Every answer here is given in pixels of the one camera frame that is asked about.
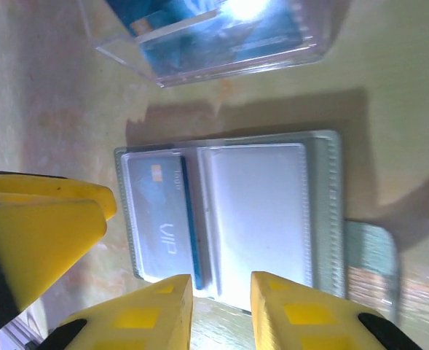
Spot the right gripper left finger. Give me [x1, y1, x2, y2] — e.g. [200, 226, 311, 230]
[42, 273, 194, 350]

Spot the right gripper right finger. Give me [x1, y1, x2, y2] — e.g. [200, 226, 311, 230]
[249, 271, 425, 350]

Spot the blue VIP credit card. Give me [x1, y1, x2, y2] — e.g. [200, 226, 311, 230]
[107, 0, 310, 78]
[125, 155, 201, 291]

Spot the clear acrylic box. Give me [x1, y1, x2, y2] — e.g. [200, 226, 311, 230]
[78, 0, 332, 89]

